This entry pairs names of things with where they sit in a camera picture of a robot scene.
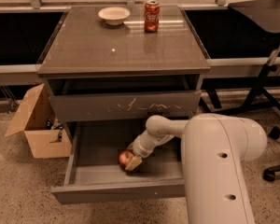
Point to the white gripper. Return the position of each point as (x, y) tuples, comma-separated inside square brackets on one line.
[(143, 148)]

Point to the red apple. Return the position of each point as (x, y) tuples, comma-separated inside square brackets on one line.
[(125, 159)]

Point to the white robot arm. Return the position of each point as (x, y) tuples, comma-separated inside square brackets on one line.
[(213, 147)]

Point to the open grey middle drawer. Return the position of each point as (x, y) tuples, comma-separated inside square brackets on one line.
[(93, 173)]

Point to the grey top drawer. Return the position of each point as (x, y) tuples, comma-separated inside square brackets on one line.
[(107, 98)]

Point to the grey drawer cabinet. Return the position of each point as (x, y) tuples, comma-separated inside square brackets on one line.
[(86, 46)]

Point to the open cardboard box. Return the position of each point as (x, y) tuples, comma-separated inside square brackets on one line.
[(35, 118)]

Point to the white bowl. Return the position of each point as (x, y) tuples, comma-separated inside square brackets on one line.
[(114, 15)]

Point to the red soda can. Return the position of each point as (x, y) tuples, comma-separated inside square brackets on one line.
[(151, 16)]

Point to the black side table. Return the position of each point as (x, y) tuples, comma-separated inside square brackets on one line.
[(266, 15)]

